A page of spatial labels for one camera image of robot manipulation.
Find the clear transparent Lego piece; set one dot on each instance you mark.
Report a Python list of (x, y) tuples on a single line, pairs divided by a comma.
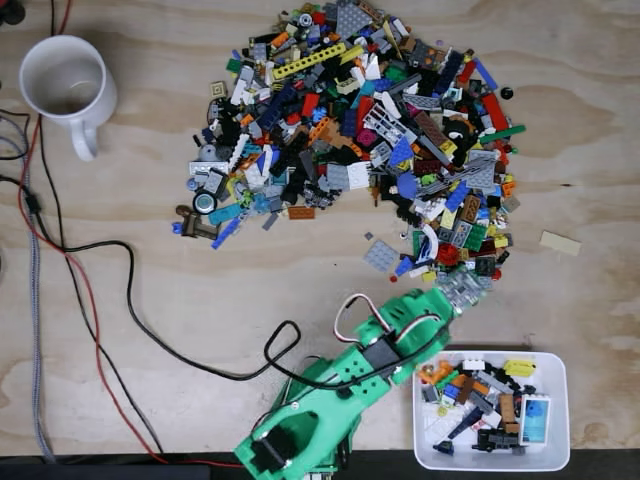
[(462, 290)]

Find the orange Lego piece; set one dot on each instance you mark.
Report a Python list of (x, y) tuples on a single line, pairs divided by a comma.
[(434, 374)]

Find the grey square Lego plate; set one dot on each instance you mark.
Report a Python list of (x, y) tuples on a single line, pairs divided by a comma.
[(381, 256)]

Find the white small Lego brick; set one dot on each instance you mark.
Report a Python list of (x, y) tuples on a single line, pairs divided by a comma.
[(473, 364)]

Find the red dome Lego piece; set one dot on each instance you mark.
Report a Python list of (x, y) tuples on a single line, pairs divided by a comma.
[(448, 254)]

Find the white curved Lego arch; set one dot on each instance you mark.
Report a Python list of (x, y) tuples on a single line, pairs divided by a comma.
[(433, 240)]

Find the yellow Lego piece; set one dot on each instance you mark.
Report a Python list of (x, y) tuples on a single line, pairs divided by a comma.
[(519, 367)]

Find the dark blue Lego wedge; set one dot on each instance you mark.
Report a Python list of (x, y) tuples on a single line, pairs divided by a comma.
[(457, 430)]

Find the black Lego chassis piece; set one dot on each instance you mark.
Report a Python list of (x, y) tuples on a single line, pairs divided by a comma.
[(495, 440)]

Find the orange-brown Lego plate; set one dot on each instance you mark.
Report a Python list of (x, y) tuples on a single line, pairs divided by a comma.
[(302, 213)]

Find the white square Lego plate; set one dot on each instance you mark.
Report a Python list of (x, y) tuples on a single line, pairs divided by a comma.
[(358, 175)]

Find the white blue Lego window panel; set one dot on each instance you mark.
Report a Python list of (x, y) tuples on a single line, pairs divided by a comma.
[(535, 421)]

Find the tan flat Lego plate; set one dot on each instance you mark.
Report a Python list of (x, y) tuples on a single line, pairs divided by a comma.
[(560, 243)]

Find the blue wedge Lego plate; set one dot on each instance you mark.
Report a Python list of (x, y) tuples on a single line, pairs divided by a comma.
[(401, 152)]

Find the white plastic bin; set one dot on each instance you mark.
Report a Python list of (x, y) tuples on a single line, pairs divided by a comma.
[(560, 410)]

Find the grey lattice Lego window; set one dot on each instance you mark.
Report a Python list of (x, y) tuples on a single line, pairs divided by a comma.
[(387, 122)]

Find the long green Lego plate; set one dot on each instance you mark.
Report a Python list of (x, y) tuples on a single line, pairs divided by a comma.
[(502, 134)]

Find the blue narrow Lego plate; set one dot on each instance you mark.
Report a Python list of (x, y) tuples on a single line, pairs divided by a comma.
[(226, 233)]

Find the teal Lego plate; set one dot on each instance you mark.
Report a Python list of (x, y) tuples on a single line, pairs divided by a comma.
[(224, 214)]

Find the long red Lego brick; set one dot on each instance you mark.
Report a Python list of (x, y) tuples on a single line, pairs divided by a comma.
[(495, 110)]

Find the brown Lego figure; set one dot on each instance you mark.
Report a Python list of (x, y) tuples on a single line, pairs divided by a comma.
[(195, 225)]

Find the black Lego wheel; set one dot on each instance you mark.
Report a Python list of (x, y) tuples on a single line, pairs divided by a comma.
[(205, 203)]

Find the black round Lego piece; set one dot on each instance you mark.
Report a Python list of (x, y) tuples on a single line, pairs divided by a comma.
[(507, 93)]

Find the grey dome Lego piece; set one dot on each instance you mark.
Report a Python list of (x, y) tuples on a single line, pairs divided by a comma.
[(206, 152)]

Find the yellow holed Lego beam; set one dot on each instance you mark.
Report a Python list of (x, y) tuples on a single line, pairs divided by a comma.
[(310, 61)]

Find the tan square Lego tile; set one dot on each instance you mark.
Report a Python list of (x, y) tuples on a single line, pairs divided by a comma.
[(218, 90)]

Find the large grey wedge Lego plate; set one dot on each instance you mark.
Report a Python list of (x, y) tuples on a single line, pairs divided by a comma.
[(352, 17)]

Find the white ceramic mug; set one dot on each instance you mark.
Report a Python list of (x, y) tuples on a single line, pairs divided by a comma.
[(65, 85)]

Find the black object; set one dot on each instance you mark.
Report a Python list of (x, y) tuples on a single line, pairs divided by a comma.
[(11, 10)]

